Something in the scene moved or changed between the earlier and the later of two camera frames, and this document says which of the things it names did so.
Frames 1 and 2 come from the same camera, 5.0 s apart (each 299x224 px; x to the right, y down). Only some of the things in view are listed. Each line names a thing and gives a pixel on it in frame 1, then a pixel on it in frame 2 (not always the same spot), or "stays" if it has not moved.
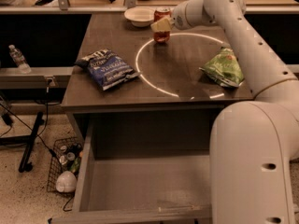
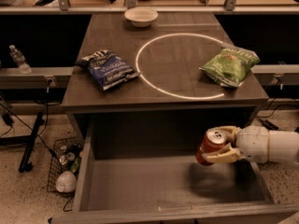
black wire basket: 64,167 stays
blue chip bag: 106,68 stays
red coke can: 162,36 -> 213,139
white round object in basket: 66,182 stays
